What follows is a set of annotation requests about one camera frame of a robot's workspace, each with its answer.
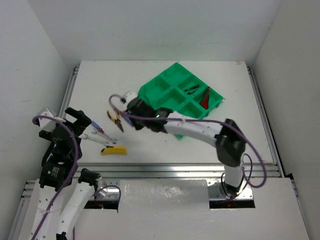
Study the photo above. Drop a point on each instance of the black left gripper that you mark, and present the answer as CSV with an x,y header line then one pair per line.
x,y
75,118

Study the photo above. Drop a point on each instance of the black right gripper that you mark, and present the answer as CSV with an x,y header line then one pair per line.
x,y
138,125

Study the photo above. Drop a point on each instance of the small blue red screwdriver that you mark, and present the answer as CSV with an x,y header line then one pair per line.
x,y
97,127

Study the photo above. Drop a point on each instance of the yellow utility knife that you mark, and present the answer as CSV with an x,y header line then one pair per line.
x,y
113,150

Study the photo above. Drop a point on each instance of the blue handle screwdriver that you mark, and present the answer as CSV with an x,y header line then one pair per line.
x,y
128,122

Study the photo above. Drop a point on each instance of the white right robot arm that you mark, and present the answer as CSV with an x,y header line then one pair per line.
x,y
228,145

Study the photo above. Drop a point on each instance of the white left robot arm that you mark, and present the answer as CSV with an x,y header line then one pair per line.
x,y
53,220

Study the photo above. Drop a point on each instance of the silver open-end wrench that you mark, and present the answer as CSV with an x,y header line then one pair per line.
x,y
87,137
104,135

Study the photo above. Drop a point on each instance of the yellow long-nose pliers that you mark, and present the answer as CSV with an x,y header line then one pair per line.
x,y
116,120

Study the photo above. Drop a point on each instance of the green six-compartment organizer tray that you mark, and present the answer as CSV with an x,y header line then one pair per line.
x,y
166,90

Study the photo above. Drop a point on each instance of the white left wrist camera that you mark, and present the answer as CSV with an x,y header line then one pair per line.
x,y
46,124

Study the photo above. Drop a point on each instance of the aluminium front rail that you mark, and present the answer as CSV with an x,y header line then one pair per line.
x,y
153,170

